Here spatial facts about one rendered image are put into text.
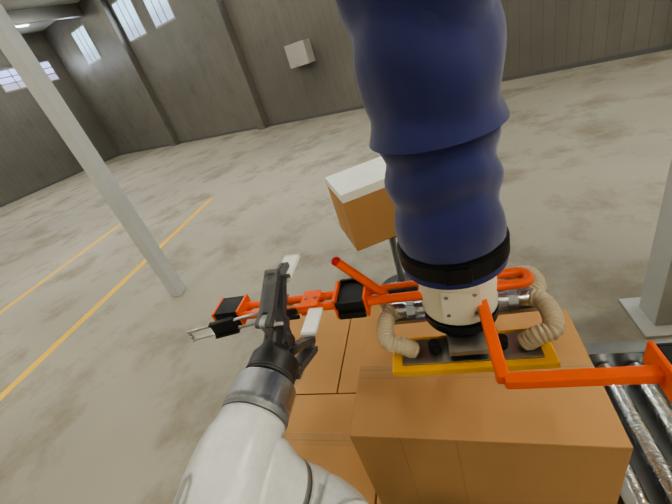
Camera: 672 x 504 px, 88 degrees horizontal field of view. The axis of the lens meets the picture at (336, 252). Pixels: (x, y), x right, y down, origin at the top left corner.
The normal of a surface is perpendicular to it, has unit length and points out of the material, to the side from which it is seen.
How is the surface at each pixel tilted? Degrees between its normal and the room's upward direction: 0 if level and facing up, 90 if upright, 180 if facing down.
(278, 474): 70
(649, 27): 90
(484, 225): 82
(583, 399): 0
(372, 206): 90
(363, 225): 90
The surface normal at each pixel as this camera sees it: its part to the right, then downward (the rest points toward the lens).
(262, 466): 0.78, -0.41
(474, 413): -0.28, -0.82
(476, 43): 0.37, 0.11
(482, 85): 0.44, 0.45
